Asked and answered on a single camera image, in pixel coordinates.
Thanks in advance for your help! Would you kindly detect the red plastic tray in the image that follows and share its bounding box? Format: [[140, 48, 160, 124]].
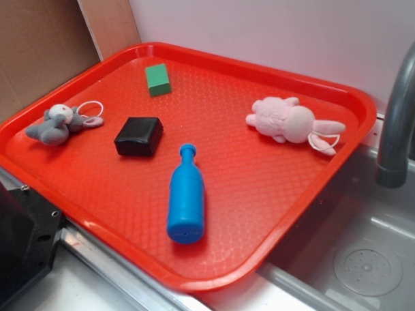
[[0, 43, 376, 293]]

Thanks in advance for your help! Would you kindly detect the green rectangular block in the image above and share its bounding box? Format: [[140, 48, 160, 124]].
[[145, 63, 172, 97]]

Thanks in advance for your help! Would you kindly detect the black rectangular block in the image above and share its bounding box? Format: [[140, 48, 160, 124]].
[[114, 117, 164, 157]]

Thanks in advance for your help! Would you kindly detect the grey toy faucet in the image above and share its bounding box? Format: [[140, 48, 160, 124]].
[[375, 41, 415, 189]]

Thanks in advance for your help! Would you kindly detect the brown cardboard panel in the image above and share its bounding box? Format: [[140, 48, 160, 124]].
[[0, 0, 140, 123]]

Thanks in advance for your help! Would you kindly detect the grey plush mouse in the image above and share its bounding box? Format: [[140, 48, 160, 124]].
[[25, 101, 104, 146]]

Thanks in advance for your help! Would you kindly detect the pink plush bunny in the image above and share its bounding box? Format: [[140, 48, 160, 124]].
[[245, 97, 345, 157]]

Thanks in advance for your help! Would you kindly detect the grey plastic toy sink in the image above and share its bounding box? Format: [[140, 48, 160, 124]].
[[259, 146, 415, 311]]

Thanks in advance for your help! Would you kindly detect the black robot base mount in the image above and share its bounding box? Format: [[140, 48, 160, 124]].
[[0, 180, 64, 311]]

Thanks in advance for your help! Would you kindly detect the blue plastic toy bottle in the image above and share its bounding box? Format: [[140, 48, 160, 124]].
[[166, 144, 205, 244]]

